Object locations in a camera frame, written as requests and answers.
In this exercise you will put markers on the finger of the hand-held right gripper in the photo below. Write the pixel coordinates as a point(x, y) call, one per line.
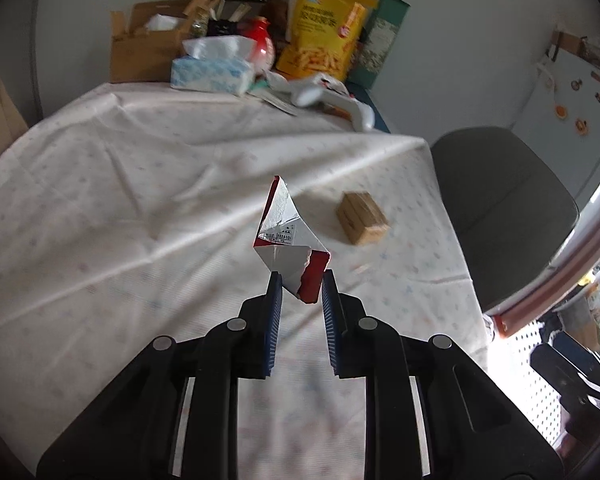
point(592, 355)
point(575, 375)

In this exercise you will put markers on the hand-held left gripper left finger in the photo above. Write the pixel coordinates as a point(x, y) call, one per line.
point(274, 325)

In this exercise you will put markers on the white game controller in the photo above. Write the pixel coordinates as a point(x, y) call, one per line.
point(330, 96)

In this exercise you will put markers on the yellow snack bag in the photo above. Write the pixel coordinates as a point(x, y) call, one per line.
point(322, 35)

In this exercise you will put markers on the flower shaped fridge magnet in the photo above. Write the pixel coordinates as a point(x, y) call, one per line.
point(581, 126)

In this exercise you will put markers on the open brown cardboard box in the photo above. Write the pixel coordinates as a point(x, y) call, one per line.
point(142, 50)

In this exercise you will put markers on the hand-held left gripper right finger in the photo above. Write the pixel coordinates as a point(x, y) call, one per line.
point(330, 325)

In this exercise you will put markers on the yellow oil bottle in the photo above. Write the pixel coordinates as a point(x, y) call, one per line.
point(200, 19)

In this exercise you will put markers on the tall green box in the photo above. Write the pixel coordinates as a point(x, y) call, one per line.
point(382, 37)

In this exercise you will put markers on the white perforated panel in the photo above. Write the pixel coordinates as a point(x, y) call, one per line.
point(535, 360)

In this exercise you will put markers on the black cup with sticks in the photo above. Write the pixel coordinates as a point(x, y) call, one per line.
point(222, 25)

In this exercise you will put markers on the light blue tissue box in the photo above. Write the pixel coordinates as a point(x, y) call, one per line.
point(210, 74)

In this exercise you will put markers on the white fridge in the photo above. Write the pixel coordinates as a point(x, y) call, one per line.
point(570, 150)

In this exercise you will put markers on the torn red white carton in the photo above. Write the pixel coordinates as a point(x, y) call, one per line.
point(290, 245)

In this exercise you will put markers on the small brown cardboard box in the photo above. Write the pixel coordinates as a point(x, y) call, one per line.
point(362, 217)

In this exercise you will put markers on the red white bottle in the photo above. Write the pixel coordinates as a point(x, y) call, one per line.
point(261, 45)

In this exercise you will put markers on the round orange fridge magnet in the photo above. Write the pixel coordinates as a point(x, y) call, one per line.
point(560, 111)

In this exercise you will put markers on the white printed tablecloth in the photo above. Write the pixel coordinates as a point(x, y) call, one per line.
point(130, 210)

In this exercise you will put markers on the grey chair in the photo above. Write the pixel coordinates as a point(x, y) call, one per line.
point(500, 210)

